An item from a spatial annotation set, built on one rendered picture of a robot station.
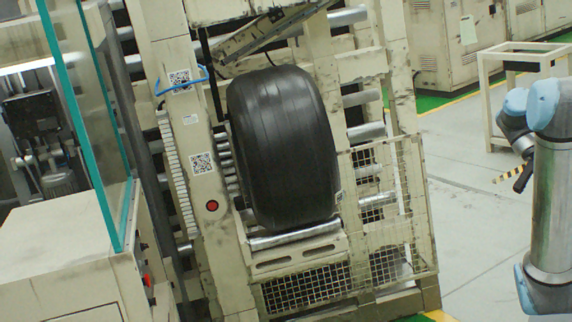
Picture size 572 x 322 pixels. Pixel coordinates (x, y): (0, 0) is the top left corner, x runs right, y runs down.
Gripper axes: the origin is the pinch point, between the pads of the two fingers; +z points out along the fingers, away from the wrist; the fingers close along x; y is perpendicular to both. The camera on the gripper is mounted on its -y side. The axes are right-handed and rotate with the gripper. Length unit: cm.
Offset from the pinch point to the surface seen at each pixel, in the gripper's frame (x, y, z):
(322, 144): -33, -53, -45
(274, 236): -13, -86, -33
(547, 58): 216, 64, -142
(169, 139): -45, -97, -69
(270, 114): -42, -62, -58
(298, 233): -9, -79, -31
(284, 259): -5, -89, -27
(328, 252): -1, -74, -22
